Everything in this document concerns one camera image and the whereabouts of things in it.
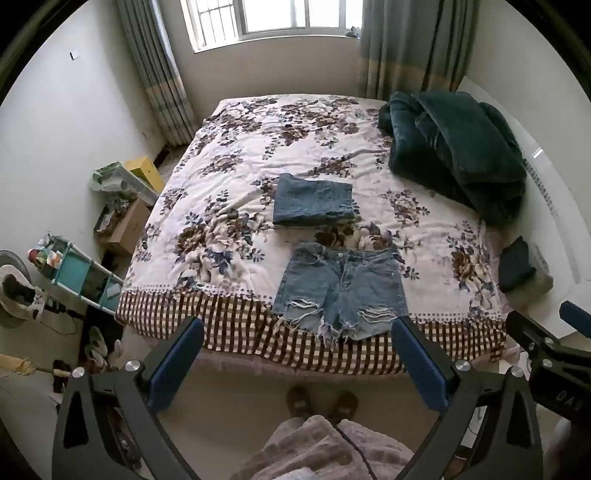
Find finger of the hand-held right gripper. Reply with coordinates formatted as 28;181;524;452
505;311;557;352
559;301;591;331

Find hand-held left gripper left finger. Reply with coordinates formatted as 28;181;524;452
52;316;206;480

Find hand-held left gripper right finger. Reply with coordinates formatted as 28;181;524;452
392;316;546;480

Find ripped denim shorts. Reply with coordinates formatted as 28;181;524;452
272;242;410;345

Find dark green folded cloth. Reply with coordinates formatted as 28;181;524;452
498;236;539;293

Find white bunny slippers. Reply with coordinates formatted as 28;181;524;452
87;325;123;371

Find person's right brown slipper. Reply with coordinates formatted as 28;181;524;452
329;391;360;424

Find person's brown slipper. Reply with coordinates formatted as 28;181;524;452
329;391;360;424
286;386;311;419

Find white headboard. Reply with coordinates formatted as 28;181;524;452
456;75;591;325

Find person's left brown slipper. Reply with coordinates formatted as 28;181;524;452
286;386;311;419

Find person's pink pajama legs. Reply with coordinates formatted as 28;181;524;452
230;414;415;480

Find teal storage rack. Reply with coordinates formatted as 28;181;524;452
39;234;125;315

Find cardboard box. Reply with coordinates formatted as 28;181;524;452
94;198;153;257

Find floral bed sheet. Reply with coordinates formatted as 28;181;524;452
114;94;514;376

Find yellow-headed broom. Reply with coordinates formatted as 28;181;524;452
0;353;71;378

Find standing fan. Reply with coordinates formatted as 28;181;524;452
0;250;48;330

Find dark green quilt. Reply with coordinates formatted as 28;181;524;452
377;90;528;227

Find yellow box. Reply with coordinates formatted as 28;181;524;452
123;155;166;195

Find green and white packages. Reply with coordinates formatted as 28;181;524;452
90;161;158;205

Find folded blue jeans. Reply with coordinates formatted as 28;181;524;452
272;174;360;228

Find striped grey-green curtain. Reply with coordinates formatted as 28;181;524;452
115;0;198;147
357;0;477;103

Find window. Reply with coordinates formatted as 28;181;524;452
180;0;366;52

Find black cable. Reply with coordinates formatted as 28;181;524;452
336;421;376;480

